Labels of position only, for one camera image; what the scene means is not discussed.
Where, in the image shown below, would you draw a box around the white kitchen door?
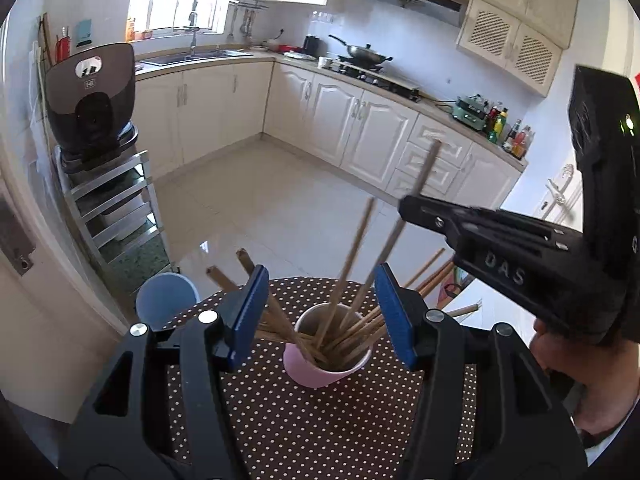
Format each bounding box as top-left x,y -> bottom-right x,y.
439,0 -> 640,321

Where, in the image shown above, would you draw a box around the person's right hand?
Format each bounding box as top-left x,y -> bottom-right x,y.
529,320 -> 639,434

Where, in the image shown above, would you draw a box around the orange sauce bottle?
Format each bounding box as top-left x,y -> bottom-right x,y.
511,126 -> 532,160

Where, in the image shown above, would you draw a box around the dark sauce bottle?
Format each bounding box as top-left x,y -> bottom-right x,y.
502,119 -> 522,153

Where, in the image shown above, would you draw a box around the yellow green bottle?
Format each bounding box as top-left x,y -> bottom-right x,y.
488,107 -> 508,144

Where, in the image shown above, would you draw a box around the brown polka dot tablecloth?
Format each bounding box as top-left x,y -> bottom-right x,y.
162,275 -> 478,480

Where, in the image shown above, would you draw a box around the green electric cooker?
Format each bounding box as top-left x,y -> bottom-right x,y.
450,94 -> 488,132

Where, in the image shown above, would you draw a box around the pink ceramic cup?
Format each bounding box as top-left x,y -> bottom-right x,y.
283,302 -> 373,389

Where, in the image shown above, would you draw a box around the black gas stove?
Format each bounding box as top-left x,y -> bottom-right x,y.
330,61 -> 422,102

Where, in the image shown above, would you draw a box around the black wok with lid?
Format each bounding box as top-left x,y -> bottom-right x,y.
330,35 -> 393,67

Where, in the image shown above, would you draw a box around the metal storage rack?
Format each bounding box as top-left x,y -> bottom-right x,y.
53,148 -> 174,297

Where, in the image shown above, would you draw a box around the door strike plate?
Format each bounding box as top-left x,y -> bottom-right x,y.
0,195 -> 35,275

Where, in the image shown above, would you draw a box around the white mug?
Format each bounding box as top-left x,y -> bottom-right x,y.
318,56 -> 334,70

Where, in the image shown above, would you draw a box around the black electric kettle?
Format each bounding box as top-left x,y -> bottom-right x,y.
303,35 -> 322,58

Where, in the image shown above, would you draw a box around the red container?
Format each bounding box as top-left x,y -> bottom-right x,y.
277,44 -> 304,54

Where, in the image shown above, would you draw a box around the cream lower cabinets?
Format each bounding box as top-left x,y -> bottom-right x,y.
134,56 -> 525,208

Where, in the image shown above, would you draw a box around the stainless steel sink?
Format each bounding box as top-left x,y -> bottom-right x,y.
143,49 -> 253,66

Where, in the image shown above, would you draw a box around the chrome sink faucet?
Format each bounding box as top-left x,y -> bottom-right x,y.
189,11 -> 200,58

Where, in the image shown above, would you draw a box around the silver door handle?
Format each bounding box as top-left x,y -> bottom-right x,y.
536,162 -> 575,221

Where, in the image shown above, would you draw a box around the wall utensil rack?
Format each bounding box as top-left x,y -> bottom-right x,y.
229,0 -> 268,10

